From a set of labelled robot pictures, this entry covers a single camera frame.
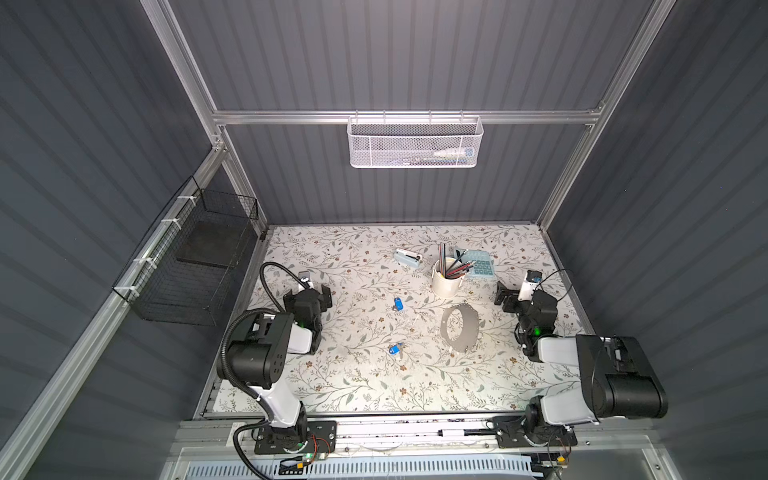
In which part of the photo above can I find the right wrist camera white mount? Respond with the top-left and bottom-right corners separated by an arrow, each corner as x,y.
518,270 -> 543,301

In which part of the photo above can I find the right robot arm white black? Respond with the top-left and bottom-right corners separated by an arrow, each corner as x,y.
493,277 -> 669,448

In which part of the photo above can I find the white pencil cup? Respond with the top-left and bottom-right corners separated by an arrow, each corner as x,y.
431,262 -> 463,299

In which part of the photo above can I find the white wire mesh basket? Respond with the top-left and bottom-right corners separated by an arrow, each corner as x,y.
346,115 -> 484,169

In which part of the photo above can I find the light blue stapler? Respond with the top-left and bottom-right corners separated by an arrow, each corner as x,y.
393,249 -> 422,268

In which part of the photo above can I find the black wire basket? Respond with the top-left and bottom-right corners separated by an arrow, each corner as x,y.
113,180 -> 259,327

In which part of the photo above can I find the glue tube in basket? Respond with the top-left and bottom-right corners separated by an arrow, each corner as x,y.
412,147 -> 476,164

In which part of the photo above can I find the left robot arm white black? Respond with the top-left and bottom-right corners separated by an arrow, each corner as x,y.
217,285 -> 337,455

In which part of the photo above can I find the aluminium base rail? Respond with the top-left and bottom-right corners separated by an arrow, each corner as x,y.
173,413 -> 655,463

